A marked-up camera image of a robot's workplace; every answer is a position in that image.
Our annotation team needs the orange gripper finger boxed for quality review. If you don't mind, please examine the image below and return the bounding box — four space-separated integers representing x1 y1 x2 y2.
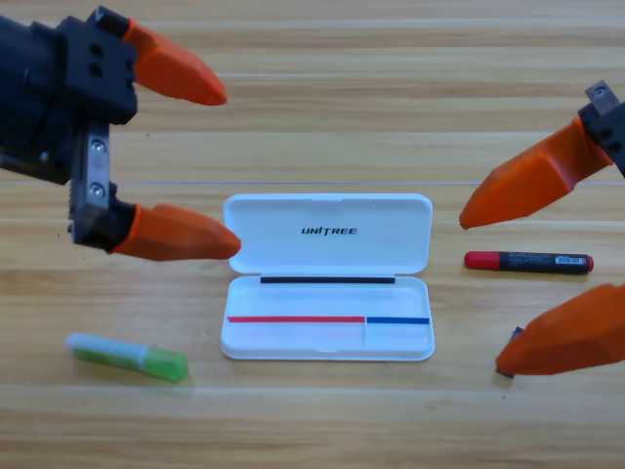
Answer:
494 282 625 377
71 196 242 262

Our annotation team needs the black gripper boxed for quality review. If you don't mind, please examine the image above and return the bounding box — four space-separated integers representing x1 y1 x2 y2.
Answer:
458 80 625 232
0 5 229 221

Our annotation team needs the red and black marker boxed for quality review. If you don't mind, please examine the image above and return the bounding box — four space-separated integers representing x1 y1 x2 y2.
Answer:
463 250 596 275

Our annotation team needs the white plastic pencil case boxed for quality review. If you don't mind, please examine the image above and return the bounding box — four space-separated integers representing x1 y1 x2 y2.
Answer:
220 192 436 362

